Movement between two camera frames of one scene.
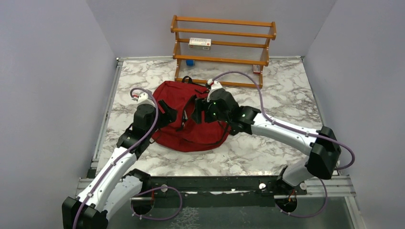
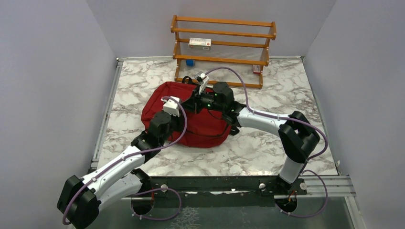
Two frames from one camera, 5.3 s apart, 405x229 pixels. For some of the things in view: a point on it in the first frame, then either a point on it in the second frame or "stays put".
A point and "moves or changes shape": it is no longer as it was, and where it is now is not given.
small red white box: [256, 69] stays put
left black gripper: [169, 116] to [180, 120]
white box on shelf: [199, 43] stays put
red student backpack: [182, 134] moves or changes shape
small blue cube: [189, 62] stays put
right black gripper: [201, 105] to [192, 104]
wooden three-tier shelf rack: [225, 50] stays put
